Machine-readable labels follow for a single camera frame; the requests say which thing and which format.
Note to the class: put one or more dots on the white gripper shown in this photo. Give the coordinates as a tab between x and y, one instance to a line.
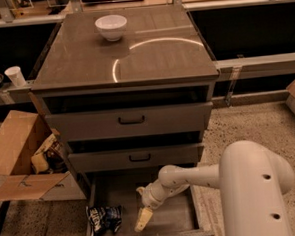
149	197

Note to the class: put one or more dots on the blue chip bag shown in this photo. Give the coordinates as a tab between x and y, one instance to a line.
104	219

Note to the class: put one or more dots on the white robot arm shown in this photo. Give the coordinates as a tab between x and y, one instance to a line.
251	179

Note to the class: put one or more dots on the bottom grey drawer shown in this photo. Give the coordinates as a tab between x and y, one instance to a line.
177	216

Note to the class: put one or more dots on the grey drawer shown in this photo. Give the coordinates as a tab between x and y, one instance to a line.
177	216
136	152
130	122

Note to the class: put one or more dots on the middle grey drawer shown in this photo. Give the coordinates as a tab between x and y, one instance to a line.
136	152

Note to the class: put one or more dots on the top grey drawer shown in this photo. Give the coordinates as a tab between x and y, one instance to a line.
130	122

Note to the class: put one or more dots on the grey drawer cabinet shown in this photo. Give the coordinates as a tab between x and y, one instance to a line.
160	60

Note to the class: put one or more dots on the snack bags in box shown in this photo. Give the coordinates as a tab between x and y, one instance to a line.
49	157

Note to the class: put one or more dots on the open cardboard box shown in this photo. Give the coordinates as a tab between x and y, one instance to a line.
21	135

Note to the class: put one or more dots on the white ceramic bowl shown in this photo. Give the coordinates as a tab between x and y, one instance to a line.
111	27

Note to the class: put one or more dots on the white paper cup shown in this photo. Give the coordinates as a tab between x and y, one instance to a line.
16	76

